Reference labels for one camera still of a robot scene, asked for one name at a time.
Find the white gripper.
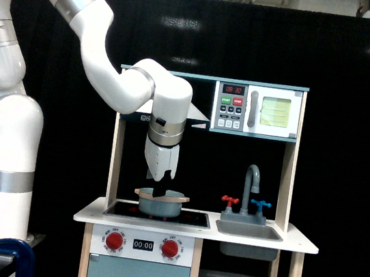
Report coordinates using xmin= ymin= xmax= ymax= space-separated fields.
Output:
xmin=144 ymin=138 xmax=180 ymax=198

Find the grey toy pot bowl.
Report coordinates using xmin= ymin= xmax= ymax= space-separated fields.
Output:
xmin=134 ymin=188 xmax=190 ymax=218

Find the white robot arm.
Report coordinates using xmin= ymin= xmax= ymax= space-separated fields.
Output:
xmin=0 ymin=0 xmax=193 ymax=240

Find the black toy stovetop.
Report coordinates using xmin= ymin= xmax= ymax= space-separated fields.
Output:
xmin=104 ymin=201 xmax=210 ymax=229

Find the black timer display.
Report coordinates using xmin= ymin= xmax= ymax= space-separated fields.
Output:
xmin=132 ymin=238 xmax=154 ymax=252

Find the right red oven knob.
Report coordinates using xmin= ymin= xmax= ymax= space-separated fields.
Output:
xmin=160 ymin=240 xmax=179 ymax=259

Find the red oven knob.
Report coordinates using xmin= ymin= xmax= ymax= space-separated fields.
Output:
xmin=105 ymin=232 xmax=124 ymax=251
xmin=160 ymin=240 xmax=179 ymax=259

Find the left red oven knob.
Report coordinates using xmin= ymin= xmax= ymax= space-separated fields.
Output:
xmin=105 ymin=232 xmax=124 ymax=251

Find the grey toy sink basin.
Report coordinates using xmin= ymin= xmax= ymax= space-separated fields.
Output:
xmin=216 ymin=220 xmax=283 ymax=261

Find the grey toy range hood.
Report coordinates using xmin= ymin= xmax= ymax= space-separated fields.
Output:
xmin=119 ymin=100 xmax=210 ymax=129

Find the grey toy faucet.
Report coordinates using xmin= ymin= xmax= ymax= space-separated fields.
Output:
xmin=220 ymin=164 xmax=266 ymax=226

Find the toy microwave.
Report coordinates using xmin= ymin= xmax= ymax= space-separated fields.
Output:
xmin=210 ymin=81 xmax=307 ymax=142

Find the blue C-clamp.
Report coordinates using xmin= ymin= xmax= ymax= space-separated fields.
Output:
xmin=0 ymin=238 xmax=36 ymax=277

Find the red tap handle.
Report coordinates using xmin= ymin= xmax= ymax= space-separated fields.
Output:
xmin=221 ymin=195 xmax=240 ymax=207

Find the wooden toy kitchen frame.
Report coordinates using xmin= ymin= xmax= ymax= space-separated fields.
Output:
xmin=74 ymin=72 xmax=318 ymax=277

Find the blue tap handle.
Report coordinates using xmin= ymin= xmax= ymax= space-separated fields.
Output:
xmin=251 ymin=199 xmax=272 ymax=214

